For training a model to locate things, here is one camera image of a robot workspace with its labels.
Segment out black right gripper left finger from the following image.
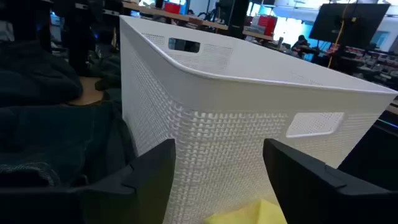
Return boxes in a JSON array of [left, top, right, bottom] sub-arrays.
[[123, 139, 177, 224]]

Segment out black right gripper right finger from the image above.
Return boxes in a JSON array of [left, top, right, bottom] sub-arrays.
[[263, 139, 346, 224]]

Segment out yellow green cloth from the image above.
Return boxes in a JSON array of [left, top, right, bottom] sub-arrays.
[[203, 198, 289, 224]]

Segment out blue denim jeans yellow stitching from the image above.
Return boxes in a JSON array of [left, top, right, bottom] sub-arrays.
[[0, 99, 139, 189]]

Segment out dark teal garment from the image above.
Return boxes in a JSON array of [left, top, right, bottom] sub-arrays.
[[90, 52, 122, 93]]

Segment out dark navy jeans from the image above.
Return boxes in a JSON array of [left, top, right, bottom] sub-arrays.
[[0, 40, 84, 108]]

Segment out white perforated plastic basket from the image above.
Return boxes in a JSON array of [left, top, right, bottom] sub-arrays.
[[119, 14, 398, 224]]

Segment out person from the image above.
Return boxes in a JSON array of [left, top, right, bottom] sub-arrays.
[[291, 34, 312, 58]]

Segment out red box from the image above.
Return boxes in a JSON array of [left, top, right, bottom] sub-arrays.
[[257, 14, 278, 37], [163, 2, 182, 15]]

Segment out black monitor screen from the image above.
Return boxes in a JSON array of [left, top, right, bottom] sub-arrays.
[[308, 2, 391, 50]]

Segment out tall black column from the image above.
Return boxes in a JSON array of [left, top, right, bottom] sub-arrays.
[[228, 0, 251, 40]]

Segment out yellow hanging cable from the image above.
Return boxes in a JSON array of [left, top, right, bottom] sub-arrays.
[[326, 0, 358, 68]]

